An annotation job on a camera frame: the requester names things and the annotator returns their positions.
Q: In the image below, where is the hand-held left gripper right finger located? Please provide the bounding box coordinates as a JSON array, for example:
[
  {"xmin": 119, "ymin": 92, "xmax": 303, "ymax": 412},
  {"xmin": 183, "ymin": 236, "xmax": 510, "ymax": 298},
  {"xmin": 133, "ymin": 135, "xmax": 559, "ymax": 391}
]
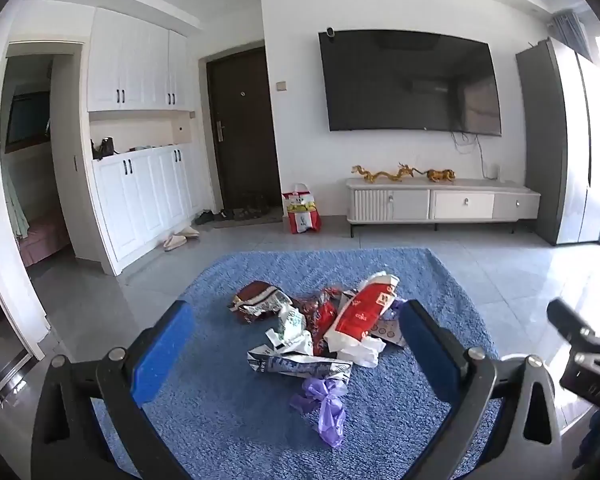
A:
[{"xmin": 399, "ymin": 299, "xmax": 563, "ymax": 480}]

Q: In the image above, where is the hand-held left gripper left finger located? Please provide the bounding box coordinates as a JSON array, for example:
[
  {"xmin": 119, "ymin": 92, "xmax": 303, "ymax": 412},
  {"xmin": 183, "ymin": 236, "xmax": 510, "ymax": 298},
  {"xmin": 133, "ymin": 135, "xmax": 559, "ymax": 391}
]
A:
[{"xmin": 30, "ymin": 300, "xmax": 196, "ymax": 480}]

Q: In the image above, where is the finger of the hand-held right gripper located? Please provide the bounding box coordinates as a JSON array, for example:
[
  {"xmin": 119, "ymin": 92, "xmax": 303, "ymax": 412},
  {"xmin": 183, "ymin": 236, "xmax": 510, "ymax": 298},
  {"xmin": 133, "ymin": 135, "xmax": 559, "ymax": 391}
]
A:
[{"xmin": 546, "ymin": 299, "xmax": 600, "ymax": 361}]

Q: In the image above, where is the silver blister pack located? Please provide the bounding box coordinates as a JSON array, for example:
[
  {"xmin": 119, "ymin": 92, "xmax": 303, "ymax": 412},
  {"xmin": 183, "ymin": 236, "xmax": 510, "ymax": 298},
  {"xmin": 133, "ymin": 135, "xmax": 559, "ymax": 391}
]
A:
[{"xmin": 372, "ymin": 317, "xmax": 406, "ymax": 348}]

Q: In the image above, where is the red and white paper bag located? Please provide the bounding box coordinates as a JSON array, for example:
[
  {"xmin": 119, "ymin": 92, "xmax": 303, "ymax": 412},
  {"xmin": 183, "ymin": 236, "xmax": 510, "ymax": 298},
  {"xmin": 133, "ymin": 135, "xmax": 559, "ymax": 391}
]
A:
[{"xmin": 325, "ymin": 271, "xmax": 401, "ymax": 353}]

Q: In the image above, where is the red snack bag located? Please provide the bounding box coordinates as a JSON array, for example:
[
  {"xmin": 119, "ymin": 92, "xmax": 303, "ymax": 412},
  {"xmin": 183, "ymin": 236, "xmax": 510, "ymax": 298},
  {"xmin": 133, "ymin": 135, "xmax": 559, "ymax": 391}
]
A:
[{"xmin": 300, "ymin": 287, "xmax": 351, "ymax": 356}]

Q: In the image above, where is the dark red packet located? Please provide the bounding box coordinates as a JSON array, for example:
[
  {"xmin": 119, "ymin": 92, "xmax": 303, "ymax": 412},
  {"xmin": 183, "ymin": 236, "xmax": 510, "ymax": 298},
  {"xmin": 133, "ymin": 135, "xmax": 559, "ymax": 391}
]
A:
[{"xmin": 228, "ymin": 281, "xmax": 293, "ymax": 323}]

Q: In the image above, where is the purple plastic bag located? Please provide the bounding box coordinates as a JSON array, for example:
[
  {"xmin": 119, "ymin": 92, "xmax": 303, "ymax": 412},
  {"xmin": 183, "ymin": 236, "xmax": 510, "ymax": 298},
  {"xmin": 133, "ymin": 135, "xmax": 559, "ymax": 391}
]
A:
[{"xmin": 290, "ymin": 377, "xmax": 351, "ymax": 450}]

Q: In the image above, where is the white and green wrapper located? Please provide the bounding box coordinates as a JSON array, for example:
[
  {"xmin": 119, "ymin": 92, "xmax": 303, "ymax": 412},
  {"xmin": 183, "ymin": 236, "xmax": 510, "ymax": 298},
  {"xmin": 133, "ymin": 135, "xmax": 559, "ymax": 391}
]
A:
[{"xmin": 265, "ymin": 305, "xmax": 313, "ymax": 348}]

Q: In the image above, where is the white printed wrapper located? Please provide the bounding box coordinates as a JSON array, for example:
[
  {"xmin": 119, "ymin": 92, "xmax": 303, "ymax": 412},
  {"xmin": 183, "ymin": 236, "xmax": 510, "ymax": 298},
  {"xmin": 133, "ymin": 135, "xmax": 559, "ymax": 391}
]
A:
[{"xmin": 246, "ymin": 330, "xmax": 353, "ymax": 378}]

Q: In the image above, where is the person's right forearm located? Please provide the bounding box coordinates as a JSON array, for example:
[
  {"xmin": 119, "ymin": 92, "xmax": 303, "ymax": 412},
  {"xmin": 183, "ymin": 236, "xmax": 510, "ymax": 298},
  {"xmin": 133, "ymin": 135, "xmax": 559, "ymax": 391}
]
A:
[{"xmin": 579, "ymin": 410, "xmax": 600, "ymax": 463}]

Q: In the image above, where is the blue shaggy rug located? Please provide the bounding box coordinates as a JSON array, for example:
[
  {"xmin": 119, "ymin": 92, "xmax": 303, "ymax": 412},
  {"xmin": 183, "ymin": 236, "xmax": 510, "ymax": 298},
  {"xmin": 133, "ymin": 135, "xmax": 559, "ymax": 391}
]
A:
[{"xmin": 92, "ymin": 247, "xmax": 501, "ymax": 480}]

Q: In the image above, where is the white television stand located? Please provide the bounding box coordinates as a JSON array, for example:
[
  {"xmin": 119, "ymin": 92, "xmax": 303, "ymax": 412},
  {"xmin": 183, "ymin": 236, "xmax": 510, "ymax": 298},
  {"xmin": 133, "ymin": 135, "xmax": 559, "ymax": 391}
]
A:
[{"xmin": 345, "ymin": 177, "xmax": 542, "ymax": 237}]

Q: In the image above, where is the grey refrigerator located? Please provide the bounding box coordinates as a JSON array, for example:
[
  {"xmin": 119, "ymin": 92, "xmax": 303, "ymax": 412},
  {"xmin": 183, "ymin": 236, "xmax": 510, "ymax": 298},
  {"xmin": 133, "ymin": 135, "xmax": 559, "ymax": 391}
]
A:
[{"xmin": 516, "ymin": 37, "xmax": 600, "ymax": 247}]

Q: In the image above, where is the row of dark shoes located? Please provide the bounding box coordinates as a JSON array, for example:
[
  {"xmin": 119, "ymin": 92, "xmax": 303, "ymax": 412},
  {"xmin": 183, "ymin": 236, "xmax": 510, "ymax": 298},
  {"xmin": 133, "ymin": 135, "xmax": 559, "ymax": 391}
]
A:
[{"xmin": 195, "ymin": 207, "xmax": 281, "ymax": 226}]

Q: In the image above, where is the white base cabinet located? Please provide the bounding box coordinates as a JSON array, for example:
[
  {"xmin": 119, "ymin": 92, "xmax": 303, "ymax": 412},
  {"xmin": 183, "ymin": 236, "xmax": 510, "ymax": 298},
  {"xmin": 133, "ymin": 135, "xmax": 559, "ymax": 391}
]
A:
[{"xmin": 91, "ymin": 142, "xmax": 203, "ymax": 276}]

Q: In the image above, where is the pink bed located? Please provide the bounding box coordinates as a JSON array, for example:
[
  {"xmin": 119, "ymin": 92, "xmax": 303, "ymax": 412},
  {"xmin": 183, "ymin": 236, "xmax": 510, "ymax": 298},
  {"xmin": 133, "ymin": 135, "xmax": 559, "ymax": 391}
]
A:
[{"xmin": 20, "ymin": 215, "xmax": 71, "ymax": 267}]

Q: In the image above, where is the long golden dragon figurine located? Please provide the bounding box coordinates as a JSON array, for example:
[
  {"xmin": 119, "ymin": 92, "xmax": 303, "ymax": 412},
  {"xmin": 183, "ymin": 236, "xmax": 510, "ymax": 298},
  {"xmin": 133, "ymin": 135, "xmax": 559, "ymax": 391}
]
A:
[{"xmin": 351, "ymin": 165, "xmax": 400, "ymax": 182}]

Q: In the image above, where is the red carrier bag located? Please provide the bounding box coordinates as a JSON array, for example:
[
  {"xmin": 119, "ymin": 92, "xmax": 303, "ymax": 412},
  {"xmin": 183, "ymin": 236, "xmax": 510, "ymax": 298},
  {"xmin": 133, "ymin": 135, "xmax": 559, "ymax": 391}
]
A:
[{"xmin": 281, "ymin": 183, "xmax": 322, "ymax": 235}]

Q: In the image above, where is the green hanging cloth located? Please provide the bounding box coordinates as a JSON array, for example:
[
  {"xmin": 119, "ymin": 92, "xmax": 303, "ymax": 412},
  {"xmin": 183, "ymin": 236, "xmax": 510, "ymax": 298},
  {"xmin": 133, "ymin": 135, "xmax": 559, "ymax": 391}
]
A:
[{"xmin": 5, "ymin": 180, "xmax": 28, "ymax": 238}]

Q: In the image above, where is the black handbag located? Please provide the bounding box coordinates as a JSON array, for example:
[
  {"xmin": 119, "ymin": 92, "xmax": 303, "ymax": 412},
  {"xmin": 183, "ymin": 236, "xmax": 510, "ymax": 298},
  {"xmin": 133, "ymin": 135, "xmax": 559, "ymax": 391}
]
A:
[{"xmin": 91, "ymin": 137, "xmax": 115, "ymax": 161}]

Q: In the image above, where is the dark brown door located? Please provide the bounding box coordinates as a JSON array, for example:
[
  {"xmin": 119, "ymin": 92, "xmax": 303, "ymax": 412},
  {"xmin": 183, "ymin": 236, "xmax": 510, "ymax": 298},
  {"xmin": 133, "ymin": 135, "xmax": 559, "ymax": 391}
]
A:
[{"xmin": 206, "ymin": 47, "xmax": 282, "ymax": 211}]

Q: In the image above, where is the blue grey curtain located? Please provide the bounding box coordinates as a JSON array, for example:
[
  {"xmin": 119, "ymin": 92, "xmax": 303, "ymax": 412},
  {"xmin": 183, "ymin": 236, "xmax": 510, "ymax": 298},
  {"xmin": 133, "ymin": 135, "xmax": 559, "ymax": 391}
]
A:
[{"xmin": 550, "ymin": 10, "xmax": 596, "ymax": 61}]

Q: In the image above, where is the dark framed window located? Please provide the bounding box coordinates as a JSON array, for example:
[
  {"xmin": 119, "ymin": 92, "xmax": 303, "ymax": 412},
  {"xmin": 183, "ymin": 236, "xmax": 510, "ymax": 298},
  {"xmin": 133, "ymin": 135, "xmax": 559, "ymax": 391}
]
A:
[{"xmin": 5, "ymin": 92, "xmax": 51, "ymax": 153}]

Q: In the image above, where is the television cable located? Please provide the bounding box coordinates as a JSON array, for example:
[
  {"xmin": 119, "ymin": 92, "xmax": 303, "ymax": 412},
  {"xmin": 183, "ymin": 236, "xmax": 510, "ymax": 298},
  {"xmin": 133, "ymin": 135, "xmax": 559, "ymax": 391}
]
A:
[{"xmin": 450, "ymin": 131, "xmax": 486, "ymax": 181}]

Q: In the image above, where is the black wall television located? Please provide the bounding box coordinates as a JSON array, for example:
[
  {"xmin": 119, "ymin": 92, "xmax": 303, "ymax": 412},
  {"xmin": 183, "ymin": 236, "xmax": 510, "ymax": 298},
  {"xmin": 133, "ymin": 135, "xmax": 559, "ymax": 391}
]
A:
[{"xmin": 318, "ymin": 30, "xmax": 502, "ymax": 137}]

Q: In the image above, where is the white wall cabinet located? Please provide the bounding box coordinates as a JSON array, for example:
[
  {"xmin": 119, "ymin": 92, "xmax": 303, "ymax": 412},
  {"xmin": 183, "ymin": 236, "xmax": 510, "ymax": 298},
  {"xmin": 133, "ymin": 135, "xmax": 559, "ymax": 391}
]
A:
[{"xmin": 87, "ymin": 7, "xmax": 190, "ymax": 113}]

